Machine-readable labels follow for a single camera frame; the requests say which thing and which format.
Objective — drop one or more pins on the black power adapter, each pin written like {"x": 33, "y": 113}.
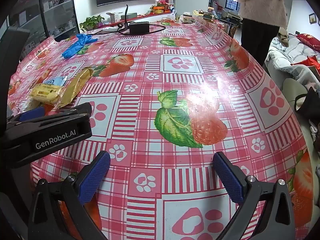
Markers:
{"x": 138, "y": 27}

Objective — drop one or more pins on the potted green plant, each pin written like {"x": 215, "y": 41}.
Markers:
{"x": 91, "y": 22}

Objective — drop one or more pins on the yellow snack packet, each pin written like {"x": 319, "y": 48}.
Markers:
{"x": 46, "y": 93}

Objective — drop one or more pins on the red cushion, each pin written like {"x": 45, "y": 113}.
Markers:
{"x": 308, "y": 41}

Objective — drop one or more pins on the glass display cabinet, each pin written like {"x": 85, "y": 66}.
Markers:
{"x": 45, "y": 10}

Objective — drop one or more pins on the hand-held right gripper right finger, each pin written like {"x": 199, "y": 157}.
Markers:
{"x": 227, "y": 177}

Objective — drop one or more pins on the red flower arrangement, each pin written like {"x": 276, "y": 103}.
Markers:
{"x": 162, "y": 6}

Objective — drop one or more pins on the white television console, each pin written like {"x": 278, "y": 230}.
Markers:
{"x": 147, "y": 17}

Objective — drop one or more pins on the blue rubber gloves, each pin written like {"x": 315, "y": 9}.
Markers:
{"x": 76, "y": 46}

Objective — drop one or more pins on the black bag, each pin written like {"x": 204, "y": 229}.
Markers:
{"x": 308, "y": 103}

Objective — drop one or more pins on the strawberry print tablecloth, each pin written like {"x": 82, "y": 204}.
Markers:
{"x": 175, "y": 92}

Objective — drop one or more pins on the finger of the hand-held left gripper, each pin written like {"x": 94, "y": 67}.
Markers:
{"x": 31, "y": 113}
{"x": 80, "y": 108}

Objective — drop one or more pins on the grey covered sofa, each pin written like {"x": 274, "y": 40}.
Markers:
{"x": 292, "y": 55}

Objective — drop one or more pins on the gold snack packet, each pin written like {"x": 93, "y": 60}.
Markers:
{"x": 75, "y": 86}

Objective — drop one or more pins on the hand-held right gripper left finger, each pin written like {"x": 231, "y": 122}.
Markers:
{"x": 96, "y": 177}

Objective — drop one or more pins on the red plastic bag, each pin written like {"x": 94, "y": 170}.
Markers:
{"x": 311, "y": 63}

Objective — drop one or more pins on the white cardboard box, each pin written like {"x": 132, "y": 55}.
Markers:
{"x": 113, "y": 17}

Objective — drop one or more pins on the blue snack packet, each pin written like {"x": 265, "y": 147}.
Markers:
{"x": 53, "y": 81}

